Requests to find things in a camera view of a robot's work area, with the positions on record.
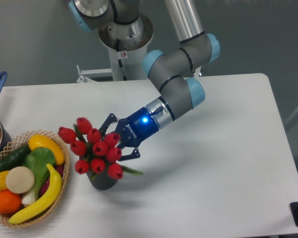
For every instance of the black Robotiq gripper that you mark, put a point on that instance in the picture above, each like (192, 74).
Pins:
(133, 130)

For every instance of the red tulip bouquet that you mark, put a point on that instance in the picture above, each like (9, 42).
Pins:
(98, 152)

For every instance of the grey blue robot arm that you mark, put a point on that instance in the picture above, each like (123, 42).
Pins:
(177, 95)

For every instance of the dark grey ribbed vase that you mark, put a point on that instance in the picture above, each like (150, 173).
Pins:
(101, 181)

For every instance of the dark red vegetable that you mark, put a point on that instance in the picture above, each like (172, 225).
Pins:
(60, 170)

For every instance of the yellow banana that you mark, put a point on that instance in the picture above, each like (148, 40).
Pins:
(44, 202)

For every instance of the green bok choy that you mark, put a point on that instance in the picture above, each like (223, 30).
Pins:
(36, 161)

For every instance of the green cucumber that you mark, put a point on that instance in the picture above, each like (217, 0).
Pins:
(14, 158)

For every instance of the beige round slice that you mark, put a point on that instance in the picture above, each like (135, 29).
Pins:
(19, 180)

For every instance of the orange fruit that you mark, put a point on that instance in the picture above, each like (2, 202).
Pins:
(9, 202)

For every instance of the woven wicker basket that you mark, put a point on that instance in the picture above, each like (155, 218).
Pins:
(20, 141)

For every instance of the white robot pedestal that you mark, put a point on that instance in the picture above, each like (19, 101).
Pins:
(126, 33)

